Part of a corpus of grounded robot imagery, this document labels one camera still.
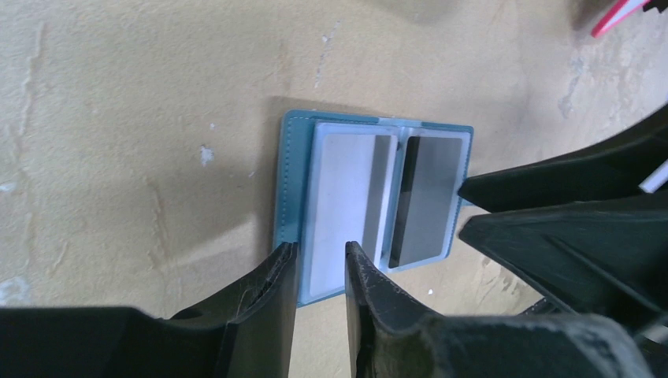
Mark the grey striped credit card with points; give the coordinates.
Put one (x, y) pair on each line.
(427, 202)

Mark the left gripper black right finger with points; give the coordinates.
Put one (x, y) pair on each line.
(392, 334)

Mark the white grey credit card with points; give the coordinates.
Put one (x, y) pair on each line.
(351, 204)

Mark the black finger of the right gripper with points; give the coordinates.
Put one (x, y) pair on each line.
(607, 258)
(613, 168)

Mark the blue card holder wallet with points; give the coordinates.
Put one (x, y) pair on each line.
(301, 140)

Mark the pink framed whiteboard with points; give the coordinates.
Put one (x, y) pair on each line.
(623, 8)

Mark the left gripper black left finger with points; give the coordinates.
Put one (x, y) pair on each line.
(243, 330)

